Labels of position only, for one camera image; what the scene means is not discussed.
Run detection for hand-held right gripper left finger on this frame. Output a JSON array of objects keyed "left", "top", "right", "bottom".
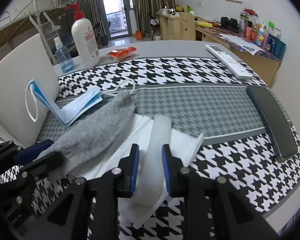
[{"left": 35, "top": 144, "right": 140, "bottom": 240}]

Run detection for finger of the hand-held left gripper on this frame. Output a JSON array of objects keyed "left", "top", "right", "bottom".
[
  {"left": 0, "top": 140, "right": 54, "bottom": 170},
  {"left": 20, "top": 152, "right": 63, "bottom": 180}
]

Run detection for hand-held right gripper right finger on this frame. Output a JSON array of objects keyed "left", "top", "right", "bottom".
[{"left": 161, "top": 144, "right": 280, "bottom": 240}]

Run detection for white face mask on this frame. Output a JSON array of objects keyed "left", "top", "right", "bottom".
[{"left": 72, "top": 114, "right": 205, "bottom": 228}]

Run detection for grey sock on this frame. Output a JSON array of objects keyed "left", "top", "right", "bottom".
[{"left": 36, "top": 90, "right": 137, "bottom": 173}]

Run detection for blue face mask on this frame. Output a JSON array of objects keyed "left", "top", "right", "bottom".
[{"left": 25, "top": 79, "right": 136, "bottom": 127}]

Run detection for white foam box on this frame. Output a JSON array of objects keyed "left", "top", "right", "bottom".
[{"left": 0, "top": 33, "right": 60, "bottom": 147}]

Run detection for houndstooth tablecloth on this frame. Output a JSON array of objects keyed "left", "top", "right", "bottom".
[{"left": 0, "top": 57, "right": 300, "bottom": 240}]

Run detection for blue spray bottle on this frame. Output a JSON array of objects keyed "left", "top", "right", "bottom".
[{"left": 54, "top": 37, "right": 76, "bottom": 73}]

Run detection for dark smartphone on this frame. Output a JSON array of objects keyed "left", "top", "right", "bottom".
[{"left": 245, "top": 85, "right": 299, "bottom": 162}]

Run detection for white bunk bed ladder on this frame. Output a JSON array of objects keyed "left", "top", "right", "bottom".
[{"left": 29, "top": 14, "right": 58, "bottom": 63}]

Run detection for red snack packet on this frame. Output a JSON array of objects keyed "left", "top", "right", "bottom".
[{"left": 107, "top": 47, "right": 137, "bottom": 61}]

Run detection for white red-pump lotion bottle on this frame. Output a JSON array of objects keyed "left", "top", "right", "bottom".
[{"left": 64, "top": 2, "right": 100, "bottom": 68}]

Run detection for white metal bunk bed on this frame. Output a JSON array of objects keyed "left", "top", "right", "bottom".
[{"left": 0, "top": 0, "right": 73, "bottom": 63}]

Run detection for white remote control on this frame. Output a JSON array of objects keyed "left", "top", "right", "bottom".
[{"left": 205, "top": 44, "right": 252, "bottom": 80}]

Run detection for black folding chair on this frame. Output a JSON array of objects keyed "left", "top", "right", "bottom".
[{"left": 94, "top": 21, "right": 108, "bottom": 47}]

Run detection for wooden desk with patterned top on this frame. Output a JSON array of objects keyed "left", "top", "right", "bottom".
[{"left": 195, "top": 21, "right": 283, "bottom": 88}]

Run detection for light wooden desk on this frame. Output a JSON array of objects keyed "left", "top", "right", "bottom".
[{"left": 156, "top": 11, "right": 197, "bottom": 41}]

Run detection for wooden smiley chair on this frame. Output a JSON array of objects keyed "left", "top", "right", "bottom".
[{"left": 179, "top": 12, "right": 196, "bottom": 40}]

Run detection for white paper sheets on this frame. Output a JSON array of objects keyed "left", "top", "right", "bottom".
[{"left": 219, "top": 33, "right": 262, "bottom": 55}]

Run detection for black headphones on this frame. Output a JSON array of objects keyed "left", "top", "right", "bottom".
[{"left": 220, "top": 17, "right": 239, "bottom": 30}]

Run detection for orange box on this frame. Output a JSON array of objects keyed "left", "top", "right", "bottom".
[{"left": 245, "top": 27, "right": 257, "bottom": 40}]

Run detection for white cartoon bottle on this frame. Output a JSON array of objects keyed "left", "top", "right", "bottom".
[{"left": 255, "top": 26, "right": 265, "bottom": 45}]

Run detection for glass balcony door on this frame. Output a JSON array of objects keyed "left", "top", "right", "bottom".
[{"left": 94, "top": 0, "right": 135, "bottom": 39}]

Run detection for teal box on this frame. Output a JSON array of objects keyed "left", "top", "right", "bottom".
[{"left": 274, "top": 39, "right": 286, "bottom": 60}]

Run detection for red lidded container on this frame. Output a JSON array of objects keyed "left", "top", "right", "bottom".
[{"left": 242, "top": 9, "right": 259, "bottom": 18}]

